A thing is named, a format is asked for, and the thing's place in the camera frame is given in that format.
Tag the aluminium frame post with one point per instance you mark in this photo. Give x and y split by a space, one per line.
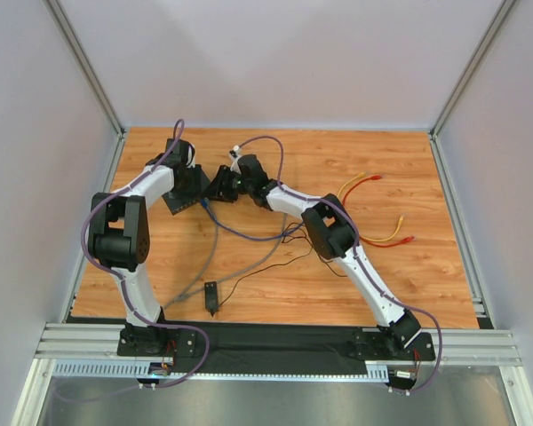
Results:
480 52
69 35

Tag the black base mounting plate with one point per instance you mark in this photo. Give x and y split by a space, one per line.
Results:
268 349

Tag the aluminium front rail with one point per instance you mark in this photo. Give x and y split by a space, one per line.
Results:
460 347

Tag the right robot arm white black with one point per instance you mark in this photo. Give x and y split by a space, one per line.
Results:
330 229

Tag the black network switch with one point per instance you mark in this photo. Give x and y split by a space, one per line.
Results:
176 206

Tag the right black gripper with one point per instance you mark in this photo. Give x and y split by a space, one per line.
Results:
225 183

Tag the right aluminium frame post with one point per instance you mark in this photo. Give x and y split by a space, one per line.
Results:
480 52

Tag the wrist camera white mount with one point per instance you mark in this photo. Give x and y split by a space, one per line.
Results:
191 156
235 154

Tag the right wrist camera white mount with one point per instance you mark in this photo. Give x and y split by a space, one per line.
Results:
235 154

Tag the black power adapter with cord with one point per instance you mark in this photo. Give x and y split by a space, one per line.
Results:
211 295

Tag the left aluminium frame post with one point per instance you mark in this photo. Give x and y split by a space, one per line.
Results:
69 35

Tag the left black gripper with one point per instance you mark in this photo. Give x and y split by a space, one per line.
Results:
192 183

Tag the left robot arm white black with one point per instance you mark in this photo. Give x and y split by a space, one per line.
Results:
116 239

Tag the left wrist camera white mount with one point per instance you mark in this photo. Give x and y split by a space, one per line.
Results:
191 156

